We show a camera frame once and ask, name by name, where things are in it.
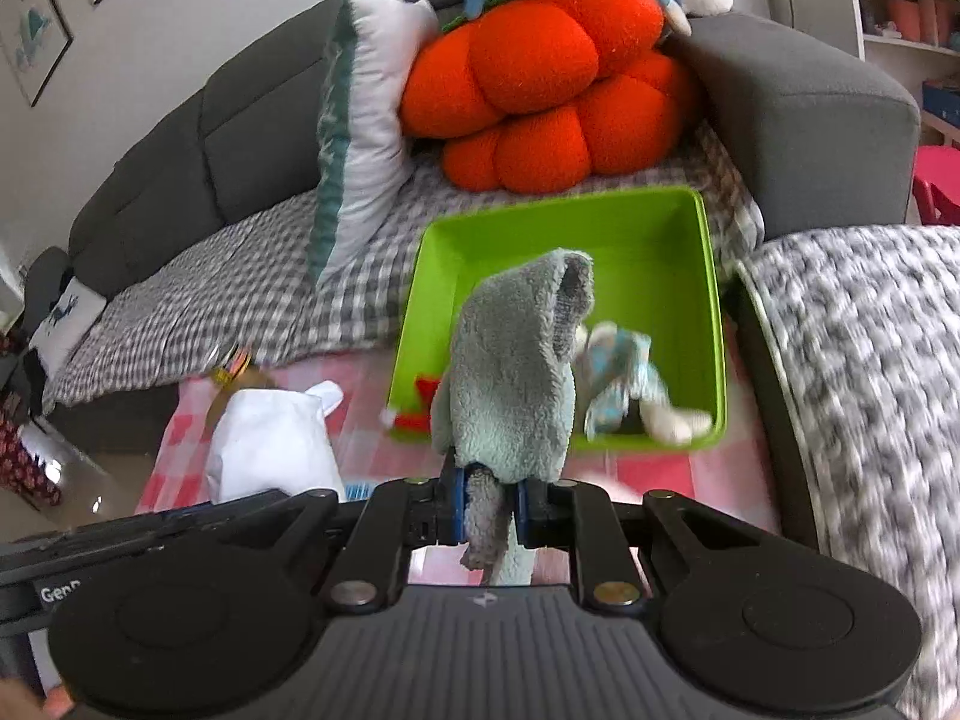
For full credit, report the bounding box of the grey checkered sofa blanket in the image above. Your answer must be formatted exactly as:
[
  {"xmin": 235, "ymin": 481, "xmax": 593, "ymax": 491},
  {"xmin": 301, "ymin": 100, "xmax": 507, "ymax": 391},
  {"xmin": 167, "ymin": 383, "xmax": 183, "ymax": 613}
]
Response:
[{"xmin": 43, "ymin": 154, "xmax": 519, "ymax": 410}]

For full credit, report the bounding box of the lime green plastic bin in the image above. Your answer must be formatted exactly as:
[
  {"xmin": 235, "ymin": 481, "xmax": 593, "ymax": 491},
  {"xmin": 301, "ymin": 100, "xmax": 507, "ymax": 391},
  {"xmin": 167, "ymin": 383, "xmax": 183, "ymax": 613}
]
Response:
[{"xmin": 387, "ymin": 187, "xmax": 727, "ymax": 450}]

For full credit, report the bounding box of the orange pumpkin cushion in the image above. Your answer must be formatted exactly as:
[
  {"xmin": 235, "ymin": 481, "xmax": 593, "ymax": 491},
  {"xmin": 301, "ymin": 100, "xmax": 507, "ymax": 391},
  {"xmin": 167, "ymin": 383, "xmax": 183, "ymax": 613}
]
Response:
[{"xmin": 398, "ymin": 0, "xmax": 700, "ymax": 195}]

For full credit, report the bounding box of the white bag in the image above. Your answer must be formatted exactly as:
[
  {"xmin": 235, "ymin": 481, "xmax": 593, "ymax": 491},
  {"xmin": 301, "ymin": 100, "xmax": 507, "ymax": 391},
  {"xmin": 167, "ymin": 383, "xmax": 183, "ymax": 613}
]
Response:
[{"xmin": 205, "ymin": 380, "xmax": 347, "ymax": 504}]

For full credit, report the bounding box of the blue patterned bunny plush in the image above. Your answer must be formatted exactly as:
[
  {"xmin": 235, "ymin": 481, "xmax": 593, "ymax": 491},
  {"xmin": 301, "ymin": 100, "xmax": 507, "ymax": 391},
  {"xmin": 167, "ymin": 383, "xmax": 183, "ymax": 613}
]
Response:
[{"xmin": 573, "ymin": 322, "xmax": 713, "ymax": 447}]

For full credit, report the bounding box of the person's left hand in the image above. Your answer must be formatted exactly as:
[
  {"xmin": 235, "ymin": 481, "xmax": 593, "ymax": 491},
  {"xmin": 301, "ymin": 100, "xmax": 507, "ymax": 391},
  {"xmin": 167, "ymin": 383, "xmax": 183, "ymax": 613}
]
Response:
[{"xmin": 0, "ymin": 678, "xmax": 73, "ymax": 720}]

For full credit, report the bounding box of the red plastic chair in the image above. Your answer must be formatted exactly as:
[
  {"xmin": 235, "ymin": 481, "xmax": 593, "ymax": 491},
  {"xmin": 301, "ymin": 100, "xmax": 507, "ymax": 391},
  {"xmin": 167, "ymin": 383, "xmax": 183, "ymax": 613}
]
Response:
[{"xmin": 913, "ymin": 145, "xmax": 960, "ymax": 226}]

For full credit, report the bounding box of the red santa hat plush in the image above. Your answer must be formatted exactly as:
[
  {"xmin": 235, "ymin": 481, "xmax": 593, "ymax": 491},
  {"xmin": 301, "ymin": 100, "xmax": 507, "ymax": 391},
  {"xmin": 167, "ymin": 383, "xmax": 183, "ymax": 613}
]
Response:
[{"xmin": 381, "ymin": 376, "xmax": 441, "ymax": 439}]

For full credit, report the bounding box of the white shelf unit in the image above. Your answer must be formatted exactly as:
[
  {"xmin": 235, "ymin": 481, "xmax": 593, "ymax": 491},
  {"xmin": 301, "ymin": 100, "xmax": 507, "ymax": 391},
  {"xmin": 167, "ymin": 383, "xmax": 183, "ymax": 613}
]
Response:
[{"xmin": 851, "ymin": 0, "xmax": 958, "ymax": 106}]

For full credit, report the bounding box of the grey white knitted blanket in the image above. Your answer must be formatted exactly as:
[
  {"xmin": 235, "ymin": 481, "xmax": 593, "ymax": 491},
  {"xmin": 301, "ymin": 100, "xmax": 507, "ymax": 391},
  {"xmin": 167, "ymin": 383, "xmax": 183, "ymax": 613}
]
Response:
[{"xmin": 736, "ymin": 226, "xmax": 958, "ymax": 718}]

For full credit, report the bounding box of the white and teal pillow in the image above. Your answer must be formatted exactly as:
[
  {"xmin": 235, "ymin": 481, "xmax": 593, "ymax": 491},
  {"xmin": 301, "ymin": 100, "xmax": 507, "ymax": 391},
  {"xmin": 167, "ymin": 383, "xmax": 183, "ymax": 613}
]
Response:
[{"xmin": 308, "ymin": 0, "xmax": 439, "ymax": 284}]

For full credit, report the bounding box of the small white embroidered pillow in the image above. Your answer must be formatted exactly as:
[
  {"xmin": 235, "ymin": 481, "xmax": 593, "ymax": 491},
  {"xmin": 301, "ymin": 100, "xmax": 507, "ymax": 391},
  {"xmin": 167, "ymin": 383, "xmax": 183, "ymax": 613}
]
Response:
[{"xmin": 29, "ymin": 278, "xmax": 107, "ymax": 379}]

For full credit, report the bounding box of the gold lid glass jar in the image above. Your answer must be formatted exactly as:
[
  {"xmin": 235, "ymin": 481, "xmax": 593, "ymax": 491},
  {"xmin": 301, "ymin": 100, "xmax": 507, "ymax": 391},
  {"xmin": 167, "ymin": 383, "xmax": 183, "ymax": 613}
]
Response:
[{"xmin": 205, "ymin": 343, "xmax": 278, "ymax": 437}]

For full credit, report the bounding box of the red white checkered tablecloth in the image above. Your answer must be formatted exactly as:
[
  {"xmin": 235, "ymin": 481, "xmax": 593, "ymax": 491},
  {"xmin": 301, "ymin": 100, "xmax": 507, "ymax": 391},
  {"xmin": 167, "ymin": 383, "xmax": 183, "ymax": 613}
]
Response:
[{"xmin": 137, "ymin": 322, "xmax": 779, "ymax": 532}]

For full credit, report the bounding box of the grey-green fluffy cloth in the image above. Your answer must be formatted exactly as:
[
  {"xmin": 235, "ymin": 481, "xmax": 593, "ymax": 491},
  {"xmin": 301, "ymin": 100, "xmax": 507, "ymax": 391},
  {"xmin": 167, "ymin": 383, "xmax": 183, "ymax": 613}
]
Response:
[{"xmin": 430, "ymin": 249, "xmax": 594, "ymax": 587}]

